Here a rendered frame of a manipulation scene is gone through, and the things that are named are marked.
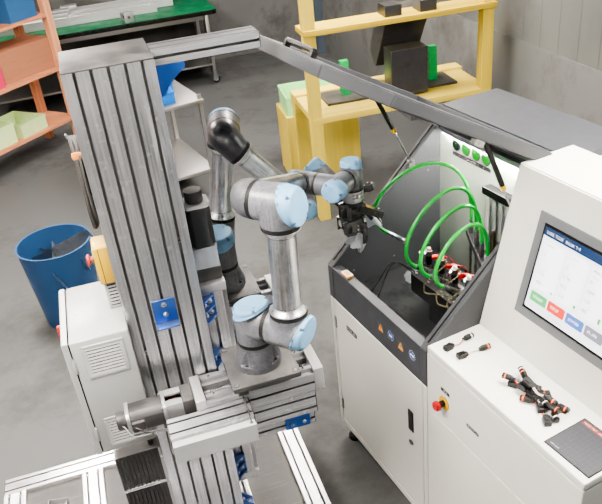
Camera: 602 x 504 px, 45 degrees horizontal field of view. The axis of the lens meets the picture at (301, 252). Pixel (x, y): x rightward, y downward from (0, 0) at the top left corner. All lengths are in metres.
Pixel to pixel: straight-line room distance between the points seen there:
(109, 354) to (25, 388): 2.00
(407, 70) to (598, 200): 3.19
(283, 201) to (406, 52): 3.33
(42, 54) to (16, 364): 3.59
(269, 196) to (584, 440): 1.11
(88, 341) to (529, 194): 1.44
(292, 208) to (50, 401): 2.50
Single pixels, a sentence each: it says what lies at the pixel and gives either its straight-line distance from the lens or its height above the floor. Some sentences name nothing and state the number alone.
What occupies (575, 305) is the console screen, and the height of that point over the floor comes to 1.24.
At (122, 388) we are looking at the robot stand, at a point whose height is 1.01.
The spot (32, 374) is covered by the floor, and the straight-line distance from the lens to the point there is 4.42.
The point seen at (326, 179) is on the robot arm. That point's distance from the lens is 2.35.
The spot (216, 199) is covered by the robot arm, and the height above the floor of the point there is 1.35.
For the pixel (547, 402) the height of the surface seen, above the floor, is 1.01.
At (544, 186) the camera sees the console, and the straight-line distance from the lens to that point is 2.32.
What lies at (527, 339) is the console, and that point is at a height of 1.04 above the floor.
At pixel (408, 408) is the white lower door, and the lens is 2.82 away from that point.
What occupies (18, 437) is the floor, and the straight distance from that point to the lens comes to 4.04.
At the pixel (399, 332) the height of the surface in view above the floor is 0.93.
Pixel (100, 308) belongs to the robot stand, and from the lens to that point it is 2.46.
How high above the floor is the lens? 2.53
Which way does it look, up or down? 31 degrees down
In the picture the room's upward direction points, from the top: 6 degrees counter-clockwise
